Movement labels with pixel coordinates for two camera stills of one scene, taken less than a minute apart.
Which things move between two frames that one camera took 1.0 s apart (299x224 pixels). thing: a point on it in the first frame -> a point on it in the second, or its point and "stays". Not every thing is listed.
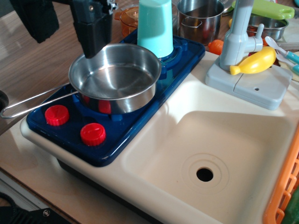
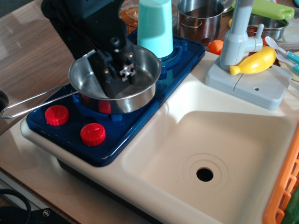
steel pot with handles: (200, 19) stays
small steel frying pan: (119, 79) stays
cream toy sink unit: (209, 158) stays
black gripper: (94, 31) -> (88, 25)
